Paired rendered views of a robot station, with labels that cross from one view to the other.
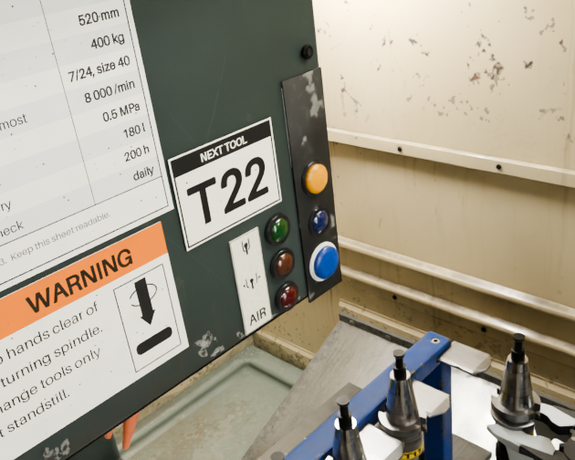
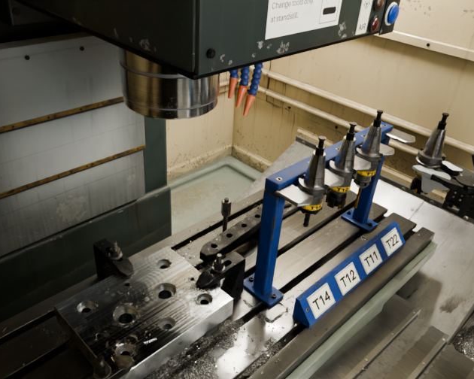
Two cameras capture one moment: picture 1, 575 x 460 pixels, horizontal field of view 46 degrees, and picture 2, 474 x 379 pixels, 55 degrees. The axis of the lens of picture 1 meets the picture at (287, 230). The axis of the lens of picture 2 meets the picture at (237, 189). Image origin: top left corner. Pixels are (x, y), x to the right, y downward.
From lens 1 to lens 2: 0.39 m
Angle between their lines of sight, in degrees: 8
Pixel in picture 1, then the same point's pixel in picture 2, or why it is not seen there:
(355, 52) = not seen: outside the picture
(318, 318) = (281, 139)
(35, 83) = not seen: outside the picture
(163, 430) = (174, 191)
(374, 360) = not seen: hidden behind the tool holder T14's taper
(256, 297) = (364, 15)
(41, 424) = (285, 25)
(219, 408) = (208, 185)
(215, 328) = (347, 22)
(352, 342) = (302, 153)
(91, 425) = (297, 41)
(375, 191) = (341, 56)
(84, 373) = (305, 9)
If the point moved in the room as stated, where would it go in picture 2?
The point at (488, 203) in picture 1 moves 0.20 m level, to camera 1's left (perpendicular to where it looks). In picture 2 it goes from (414, 69) to (353, 65)
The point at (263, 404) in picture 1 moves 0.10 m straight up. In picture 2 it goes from (235, 187) to (237, 168)
